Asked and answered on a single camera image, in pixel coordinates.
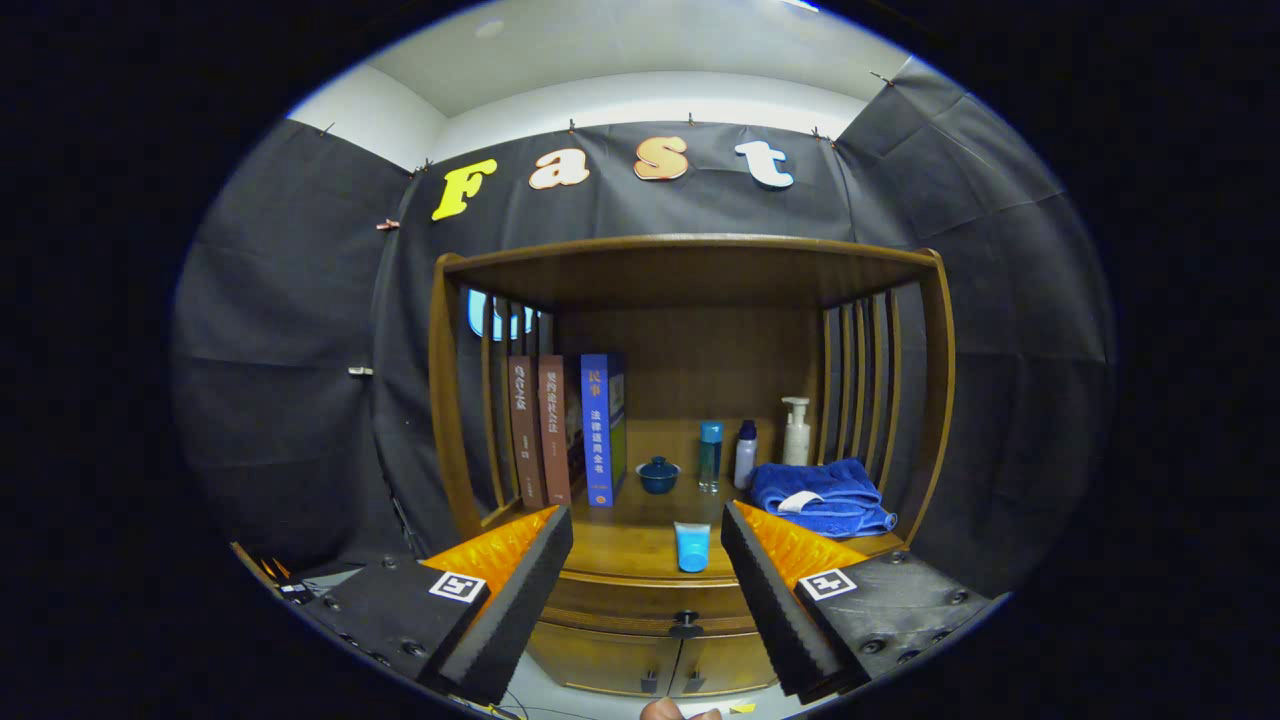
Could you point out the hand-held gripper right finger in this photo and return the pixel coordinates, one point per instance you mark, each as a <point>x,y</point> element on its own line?
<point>785,610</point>

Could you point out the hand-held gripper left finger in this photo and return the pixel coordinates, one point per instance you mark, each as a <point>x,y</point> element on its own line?
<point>515,610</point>

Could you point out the wooden drawer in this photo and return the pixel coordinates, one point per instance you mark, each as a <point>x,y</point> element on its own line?
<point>620,600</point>

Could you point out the light blue tube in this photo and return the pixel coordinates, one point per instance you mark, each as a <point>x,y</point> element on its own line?
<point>692,548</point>

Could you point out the wooden cabinet door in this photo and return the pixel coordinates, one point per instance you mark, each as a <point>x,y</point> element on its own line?
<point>600,658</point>
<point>725,662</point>

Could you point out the wooden countertop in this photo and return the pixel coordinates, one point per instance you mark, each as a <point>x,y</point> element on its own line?
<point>640,545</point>

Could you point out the wooden cabinet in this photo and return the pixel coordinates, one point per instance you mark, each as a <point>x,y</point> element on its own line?
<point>700,275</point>

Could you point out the blue folded towel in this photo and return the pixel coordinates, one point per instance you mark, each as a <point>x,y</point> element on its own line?
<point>840,495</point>

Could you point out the white bottle with dark cap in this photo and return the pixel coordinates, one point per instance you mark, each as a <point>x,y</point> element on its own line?
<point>745,460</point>

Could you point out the white pump bottle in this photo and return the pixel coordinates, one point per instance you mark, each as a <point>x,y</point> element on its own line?
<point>796,440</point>

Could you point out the brown book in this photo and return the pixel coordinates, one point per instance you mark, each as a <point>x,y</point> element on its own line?
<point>555,430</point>
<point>524,430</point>

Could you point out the small blue lidded cup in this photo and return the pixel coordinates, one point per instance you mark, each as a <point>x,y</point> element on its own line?
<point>658,478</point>

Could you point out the blue book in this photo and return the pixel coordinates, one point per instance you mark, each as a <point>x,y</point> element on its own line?
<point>597,430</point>

